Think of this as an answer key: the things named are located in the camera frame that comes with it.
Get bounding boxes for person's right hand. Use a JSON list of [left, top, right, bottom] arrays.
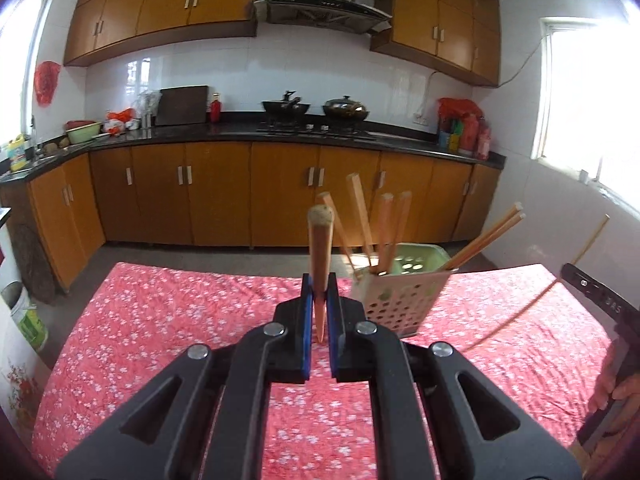
[[589, 339, 640, 412]]

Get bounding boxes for red wall decoration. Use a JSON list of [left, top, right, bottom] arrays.
[[33, 60, 62, 107]]

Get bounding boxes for bright side window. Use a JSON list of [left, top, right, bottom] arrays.
[[531, 17, 640, 222]]

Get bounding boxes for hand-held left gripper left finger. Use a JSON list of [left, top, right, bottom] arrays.
[[55, 272, 316, 480]]

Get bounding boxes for yellow detergent bottle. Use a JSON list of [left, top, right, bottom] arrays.
[[7, 134, 29, 172]]

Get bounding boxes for black wok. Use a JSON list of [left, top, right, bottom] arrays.
[[261, 90, 311, 117]]

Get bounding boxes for green basin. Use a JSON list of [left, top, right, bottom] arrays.
[[65, 120, 102, 145]]

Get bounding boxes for white floral panel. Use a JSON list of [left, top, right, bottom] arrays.
[[0, 344, 52, 442]]

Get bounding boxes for dark lidded pot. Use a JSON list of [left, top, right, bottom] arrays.
[[322, 94, 371, 122]]

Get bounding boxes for brown upper wall cabinets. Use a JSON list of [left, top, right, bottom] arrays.
[[63, 0, 265, 67]]

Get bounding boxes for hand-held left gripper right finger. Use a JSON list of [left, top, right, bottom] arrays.
[[326, 272, 585, 480]]

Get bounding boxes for perforated metal chopstick holder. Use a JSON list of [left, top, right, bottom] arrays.
[[350, 242, 459, 339]]

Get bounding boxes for round dark chopping block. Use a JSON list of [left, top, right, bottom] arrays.
[[10, 222, 56, 304]]

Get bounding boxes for dark cutting board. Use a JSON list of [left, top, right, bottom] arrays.
[[155, 85, 209, 126]]

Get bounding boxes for clear glass containers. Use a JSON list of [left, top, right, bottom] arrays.
[[134, 90, 161, 129]]

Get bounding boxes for wall cable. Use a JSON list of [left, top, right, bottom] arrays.
[[417, 39, 547, 117]]

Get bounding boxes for brown upper corner cabinets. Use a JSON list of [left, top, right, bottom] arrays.
[[370, 0, 501, 87]]

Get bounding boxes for white plastic bucket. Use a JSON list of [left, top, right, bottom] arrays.
[[0, 282, 49, 352]]

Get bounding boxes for gas stove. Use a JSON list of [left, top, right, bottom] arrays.
[[257, 120, 377, 137]]

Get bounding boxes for red and white bag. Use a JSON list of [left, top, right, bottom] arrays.
[[103, 108, 142, 136]]

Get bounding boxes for red plastic bags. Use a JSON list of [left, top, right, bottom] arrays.
[[437, 97, 492, 161]]

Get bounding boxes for window beside sink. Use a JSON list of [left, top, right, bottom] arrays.
[[0, 0, 54, 147]]

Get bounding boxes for black kitchen countertop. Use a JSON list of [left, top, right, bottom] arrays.
[[0, 121, 507, 187]]

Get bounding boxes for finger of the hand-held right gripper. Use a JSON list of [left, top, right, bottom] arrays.
[[560, 262, 640, 322]]

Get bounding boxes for red floral tablecloth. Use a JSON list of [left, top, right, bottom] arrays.
[[32, 261, 622, 480]]

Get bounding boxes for brown lower kitchen cabinets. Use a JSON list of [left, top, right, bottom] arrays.
[[0, 140, 504, 292]]

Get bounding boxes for sink faucet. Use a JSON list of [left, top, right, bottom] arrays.
[[30, 115, 44, 159]]

